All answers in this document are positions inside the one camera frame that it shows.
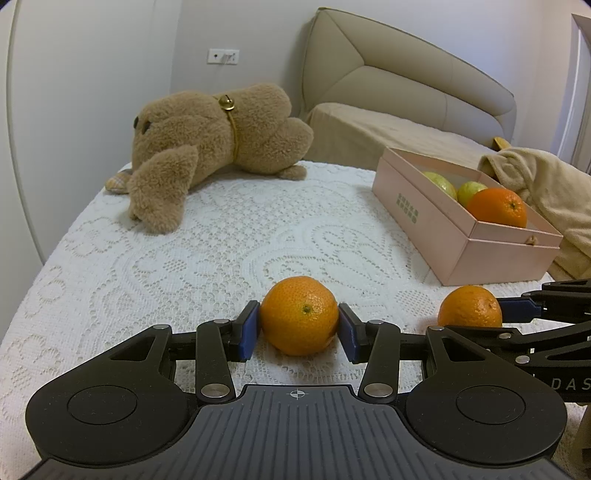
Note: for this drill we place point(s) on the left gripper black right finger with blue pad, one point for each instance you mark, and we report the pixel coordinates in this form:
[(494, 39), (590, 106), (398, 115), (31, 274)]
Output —
[(456, 370)]

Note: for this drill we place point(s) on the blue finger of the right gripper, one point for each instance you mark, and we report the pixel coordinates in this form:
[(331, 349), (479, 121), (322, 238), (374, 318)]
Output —
[(523, 309)]

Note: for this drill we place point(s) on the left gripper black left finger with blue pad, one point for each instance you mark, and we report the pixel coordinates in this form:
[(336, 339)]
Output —
[(142, 368)]

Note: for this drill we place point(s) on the orange mandarin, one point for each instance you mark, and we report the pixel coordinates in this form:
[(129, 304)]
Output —
[(299, 316), (470, 306)]

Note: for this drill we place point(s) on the large orange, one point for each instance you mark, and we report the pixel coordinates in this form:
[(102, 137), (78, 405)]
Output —
[(500, 206)]

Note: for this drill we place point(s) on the green guava fruit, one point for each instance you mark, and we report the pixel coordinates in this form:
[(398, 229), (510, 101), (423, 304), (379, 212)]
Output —
[(468, 190)]

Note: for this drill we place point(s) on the pink cardboard box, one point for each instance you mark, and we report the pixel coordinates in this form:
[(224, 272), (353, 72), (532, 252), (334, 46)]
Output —
[(459, 248)]

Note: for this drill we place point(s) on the beige blanket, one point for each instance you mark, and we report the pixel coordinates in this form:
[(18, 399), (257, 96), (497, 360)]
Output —
[(558, 192)]

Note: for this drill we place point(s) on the white lace tablecloth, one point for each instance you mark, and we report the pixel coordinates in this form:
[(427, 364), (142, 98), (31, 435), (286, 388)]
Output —
[(108, 279)]

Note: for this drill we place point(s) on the brown plush bunny toy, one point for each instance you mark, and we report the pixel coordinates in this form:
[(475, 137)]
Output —
[(182, 139)]

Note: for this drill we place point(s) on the beige upholstered bed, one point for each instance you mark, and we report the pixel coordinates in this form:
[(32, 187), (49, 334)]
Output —
[(367, 86)]

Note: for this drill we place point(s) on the white wall socket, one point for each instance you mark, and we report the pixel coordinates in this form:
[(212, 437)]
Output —
[(218, 56)]

